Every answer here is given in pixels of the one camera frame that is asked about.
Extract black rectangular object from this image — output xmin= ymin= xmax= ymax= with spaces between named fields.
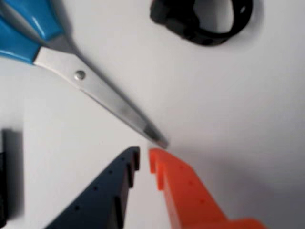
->
xmin=0 ymin=128 xmax=24 ymax=221

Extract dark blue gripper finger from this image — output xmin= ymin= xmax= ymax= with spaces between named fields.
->
xmin=45 ymin=146 xmax=141 ymax=229

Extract blue handled scissors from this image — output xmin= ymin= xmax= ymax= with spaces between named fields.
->
xmin=0 ymin=0 xmax=170 ymax=147

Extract black ring clip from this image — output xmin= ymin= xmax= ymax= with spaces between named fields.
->
xmin=149 ymin=0 xmax=254 ymax=46

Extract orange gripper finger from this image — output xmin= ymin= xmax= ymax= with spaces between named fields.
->
xmin=148 ymin=147 xmax=268 ymax=229

